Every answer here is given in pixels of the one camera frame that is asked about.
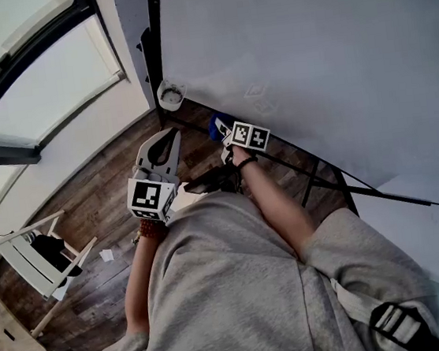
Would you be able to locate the black stand foot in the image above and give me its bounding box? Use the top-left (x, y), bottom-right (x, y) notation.
top-left (181, 162), bottom-right (247, 202)

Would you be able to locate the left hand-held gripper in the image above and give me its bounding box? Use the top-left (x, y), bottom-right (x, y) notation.
top-left (117, 126), bottom-right (193, 227)

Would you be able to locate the blue cloth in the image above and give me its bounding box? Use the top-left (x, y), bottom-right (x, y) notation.
top-left (206, 110), bottom-right (236, 145)

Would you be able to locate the light wooden cabinet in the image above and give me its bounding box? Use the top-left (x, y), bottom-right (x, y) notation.
top-left (0, 260), bottom-right (47, 351)

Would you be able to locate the person's left forearm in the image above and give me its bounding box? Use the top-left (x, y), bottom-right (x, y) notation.
top-left (113, 216), bottom-right (182, 338)

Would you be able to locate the white wooden chair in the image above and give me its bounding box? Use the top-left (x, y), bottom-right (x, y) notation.
top-left (0, 204), bottom-right (110, 343)

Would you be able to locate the black wrist band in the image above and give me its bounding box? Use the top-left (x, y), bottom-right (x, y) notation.
top-left (236, 155), bottom-right (260, 172)

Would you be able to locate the white strap with black buckle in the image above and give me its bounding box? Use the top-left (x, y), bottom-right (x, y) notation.
top-left (329, 266), bottom-right (439, 351)

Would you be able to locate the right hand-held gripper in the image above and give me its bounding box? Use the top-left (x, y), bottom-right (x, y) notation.
top-left (214, 112), bottom-right (274, 166)

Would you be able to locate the grey sweatshirt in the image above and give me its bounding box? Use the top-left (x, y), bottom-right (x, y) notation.
top-left (75, 165), bottom-right (439, 351)

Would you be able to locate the person's right forearm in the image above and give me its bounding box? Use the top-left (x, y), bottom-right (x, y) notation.
top-left (231, 138), bottom-right (320, 268)

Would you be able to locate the black garment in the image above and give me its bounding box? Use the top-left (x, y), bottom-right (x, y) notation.
top-left (29, 229), bottom-right (86, 292)

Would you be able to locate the black metal whiteboard stand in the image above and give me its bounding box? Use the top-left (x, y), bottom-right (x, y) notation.
top-left (158, 80), bottom-right (433, 241)

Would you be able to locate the brown bead bracelet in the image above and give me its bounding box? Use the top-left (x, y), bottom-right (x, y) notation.
top-left (129, 215), bottom-right (171, 247)

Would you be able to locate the whiteboard with black frame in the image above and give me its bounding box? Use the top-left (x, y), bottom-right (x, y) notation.
top-left (136, 0), bottom-right (439, 252)

